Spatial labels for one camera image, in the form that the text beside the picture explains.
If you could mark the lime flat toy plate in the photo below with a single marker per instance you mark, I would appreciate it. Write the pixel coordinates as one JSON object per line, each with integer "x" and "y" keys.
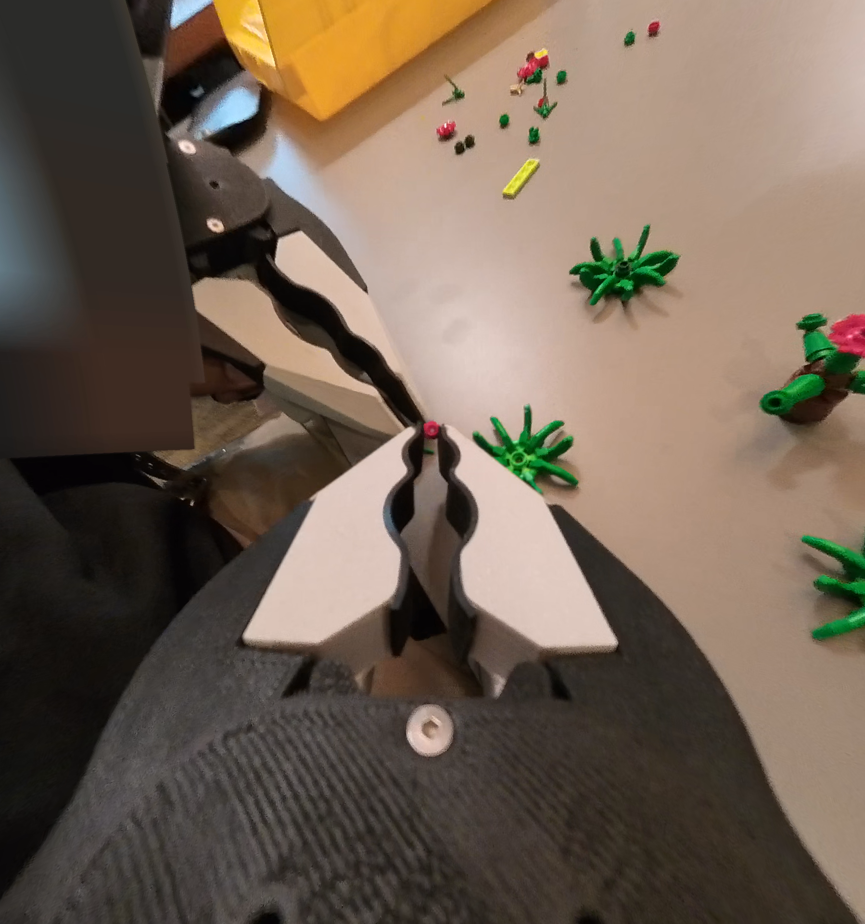
{"x": 521, "y": 178}

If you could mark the person's left hand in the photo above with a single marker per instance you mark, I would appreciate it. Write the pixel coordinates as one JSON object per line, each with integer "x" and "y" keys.
{"x": 223, "y": 379}

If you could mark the person's beige trousers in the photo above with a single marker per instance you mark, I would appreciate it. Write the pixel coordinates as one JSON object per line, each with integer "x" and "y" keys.
{"x": 274, "y": 491}

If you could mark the pink toy flower brown base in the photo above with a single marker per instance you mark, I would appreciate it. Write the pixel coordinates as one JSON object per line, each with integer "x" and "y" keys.
{"x": 815, "y": 390}

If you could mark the green toy leaf cluster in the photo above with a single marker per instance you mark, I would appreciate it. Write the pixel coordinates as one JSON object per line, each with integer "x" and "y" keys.
{"x": 523, "y": 455}
{"x": 624, "y": 271}

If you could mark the yellow plastic bin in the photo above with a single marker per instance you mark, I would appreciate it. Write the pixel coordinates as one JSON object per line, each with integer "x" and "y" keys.
{"x": 346, "y": 50}

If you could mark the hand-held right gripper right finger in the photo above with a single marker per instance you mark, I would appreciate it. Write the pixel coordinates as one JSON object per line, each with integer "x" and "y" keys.
{"x": 541, "y": 577}

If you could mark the black pouch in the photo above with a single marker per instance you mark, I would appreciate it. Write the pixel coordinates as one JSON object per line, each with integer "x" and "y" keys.
{"x": 223, "y": 108}

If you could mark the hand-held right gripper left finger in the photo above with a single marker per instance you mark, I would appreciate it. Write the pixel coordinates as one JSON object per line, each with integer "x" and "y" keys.
{"x": 317, "y": 577}

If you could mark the scattered small toy pieces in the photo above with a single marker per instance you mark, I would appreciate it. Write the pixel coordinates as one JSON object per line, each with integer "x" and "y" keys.
{"x": 533, "y": 79}

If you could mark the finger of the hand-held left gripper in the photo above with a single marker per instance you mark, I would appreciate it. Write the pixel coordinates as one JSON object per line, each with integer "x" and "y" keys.
{"x": 259, "y": 325}
{"x": 331, "y": 303}

